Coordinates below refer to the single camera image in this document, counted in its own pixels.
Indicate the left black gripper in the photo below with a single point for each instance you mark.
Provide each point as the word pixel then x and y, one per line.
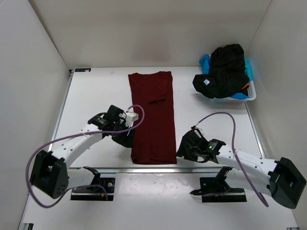
pixel 125 140

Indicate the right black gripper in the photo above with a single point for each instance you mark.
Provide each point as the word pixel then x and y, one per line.
pixel 183 152

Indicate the dark red t shirt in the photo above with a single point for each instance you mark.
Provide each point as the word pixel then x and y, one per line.
pixel 154 141

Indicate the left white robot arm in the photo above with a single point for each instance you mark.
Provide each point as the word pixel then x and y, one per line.
pixel 51 172

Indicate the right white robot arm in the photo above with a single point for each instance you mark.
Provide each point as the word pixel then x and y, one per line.
pixel 279 179

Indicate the black t shirt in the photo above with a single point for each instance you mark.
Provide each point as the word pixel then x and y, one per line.
pixel 226 75

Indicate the black label sticker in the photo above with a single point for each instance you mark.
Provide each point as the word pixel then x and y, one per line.
pixel 82 70

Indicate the blue t shirt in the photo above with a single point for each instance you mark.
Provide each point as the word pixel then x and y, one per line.
pixel 205 62

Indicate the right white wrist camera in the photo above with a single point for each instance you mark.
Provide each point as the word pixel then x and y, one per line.
pixel 198 131

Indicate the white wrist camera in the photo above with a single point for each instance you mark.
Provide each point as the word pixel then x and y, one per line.
pixel 130 118
pixel 198 131

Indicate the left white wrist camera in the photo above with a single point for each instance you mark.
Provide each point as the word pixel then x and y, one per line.
pixel 130 118

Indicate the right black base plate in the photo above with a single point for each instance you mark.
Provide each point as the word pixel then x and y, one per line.
pixel 217 191

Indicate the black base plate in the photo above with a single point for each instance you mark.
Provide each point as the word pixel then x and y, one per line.
pixel 103 192
pixel 217 191

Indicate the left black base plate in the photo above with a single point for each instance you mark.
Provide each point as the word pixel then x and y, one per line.
pixel 103 192

